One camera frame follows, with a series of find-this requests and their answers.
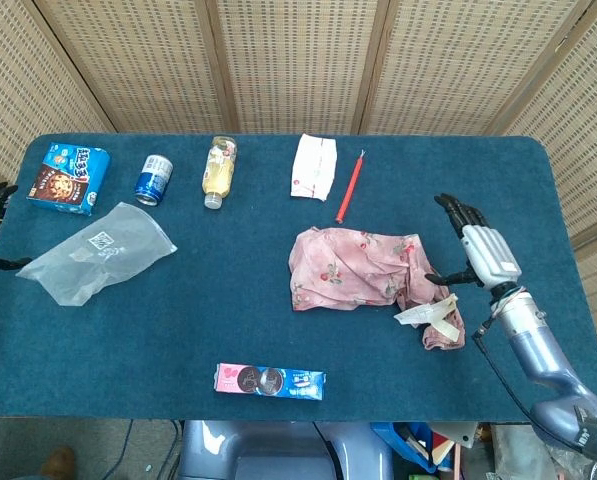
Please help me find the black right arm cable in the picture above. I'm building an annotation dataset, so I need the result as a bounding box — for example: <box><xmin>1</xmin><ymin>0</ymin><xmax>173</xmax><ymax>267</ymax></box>
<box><xmin>471</xmin><ymin>324</ymin><xmax>597</xmax><ymax>471</ymax></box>

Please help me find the grey metal plate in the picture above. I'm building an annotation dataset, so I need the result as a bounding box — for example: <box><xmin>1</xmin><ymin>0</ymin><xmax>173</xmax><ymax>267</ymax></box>
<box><xmin>430</xmin><ymin>422</ymin><xmax>479</xmax><ymax>448</ymax></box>

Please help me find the dark blue table mat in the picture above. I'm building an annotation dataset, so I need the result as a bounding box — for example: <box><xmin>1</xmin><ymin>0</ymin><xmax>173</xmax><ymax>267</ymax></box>
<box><xmin>0</xmin><ymin>132</ymin><xmax>597</xmax><ymax>424</ymax></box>

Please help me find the white tissue packet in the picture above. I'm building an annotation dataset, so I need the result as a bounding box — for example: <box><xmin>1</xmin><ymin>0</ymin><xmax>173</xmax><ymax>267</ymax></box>
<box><xmin>289</xmin><ymin>133</ymin><xmax>339</xmax><ymax>203</ymax></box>

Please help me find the pink blue sandwich cookie pack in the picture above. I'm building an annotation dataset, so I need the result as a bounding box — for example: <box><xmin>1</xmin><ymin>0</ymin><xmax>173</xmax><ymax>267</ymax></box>
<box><xmin>213</xmin><ymin>362</ymin><xmax>327</xmax><ymax>401</ymax></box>

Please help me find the clear plastic zip bag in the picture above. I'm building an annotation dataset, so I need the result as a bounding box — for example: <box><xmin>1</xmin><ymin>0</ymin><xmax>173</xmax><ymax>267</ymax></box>
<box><xmin>15</xmin><ymin>201</ymin><xmax>178</xmax><ymax>307</ymax></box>

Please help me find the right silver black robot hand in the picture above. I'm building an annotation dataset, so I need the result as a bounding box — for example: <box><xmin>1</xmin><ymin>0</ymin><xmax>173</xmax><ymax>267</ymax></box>
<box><xmin>425</xmin><ymin>193</ymin><xmax>523</xmax><ymax>292</ymax></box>

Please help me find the blue plastic bin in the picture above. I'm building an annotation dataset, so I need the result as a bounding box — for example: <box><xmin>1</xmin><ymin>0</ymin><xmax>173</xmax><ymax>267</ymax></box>
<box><xmin>370</xmin><ymin>422</ymin><xmax>454</xmax><ymax>475</ymax></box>

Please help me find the blue chocolate cookie box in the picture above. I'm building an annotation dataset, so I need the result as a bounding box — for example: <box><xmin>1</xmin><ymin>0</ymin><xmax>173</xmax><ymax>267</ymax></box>
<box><xmin>26</xmin><ymin>142</ymin><xmax>112</xmax><ymax>217</ymax></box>

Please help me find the pink floral garment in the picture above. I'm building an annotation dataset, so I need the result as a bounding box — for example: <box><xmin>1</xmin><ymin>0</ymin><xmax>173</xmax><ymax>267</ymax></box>
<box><xmin>287</xmin><ymin>226</ymin><xmax>467</xmax><ymax>351</ymax></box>

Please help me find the yellow tea plastic bottle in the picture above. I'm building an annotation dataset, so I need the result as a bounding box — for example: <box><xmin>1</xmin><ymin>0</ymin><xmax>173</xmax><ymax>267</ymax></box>
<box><xmin>201</xmin><ymin>135</ymin><xmax>239</xmax><ymax>210</ymax></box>

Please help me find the blue white drink can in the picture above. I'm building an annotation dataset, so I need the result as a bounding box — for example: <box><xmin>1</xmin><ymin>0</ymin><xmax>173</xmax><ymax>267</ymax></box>
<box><xmin>134</xmin><ymin>154</ymin><xmax>174</xmax><ymax>207</ymax></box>

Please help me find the brown shoe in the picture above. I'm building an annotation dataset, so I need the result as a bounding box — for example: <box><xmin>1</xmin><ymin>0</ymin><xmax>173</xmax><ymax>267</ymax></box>
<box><xmin>40</xmin><ymin>446</ymin><xmax>77</xmax><ymax>479</ymax></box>

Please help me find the blue-grey robot torso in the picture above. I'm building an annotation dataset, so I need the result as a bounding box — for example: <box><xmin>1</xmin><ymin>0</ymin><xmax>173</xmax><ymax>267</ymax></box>
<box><xmin>177</xmin><ymin>419</ymin><xmax>394</xmax><ymax>480</ymax></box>

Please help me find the red pen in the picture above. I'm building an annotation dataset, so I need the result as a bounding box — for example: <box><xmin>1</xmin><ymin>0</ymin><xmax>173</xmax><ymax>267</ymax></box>
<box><xmin>334</xmin><ymin>149</ymin><xmax>367</xmax><ymax>224</ymax></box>

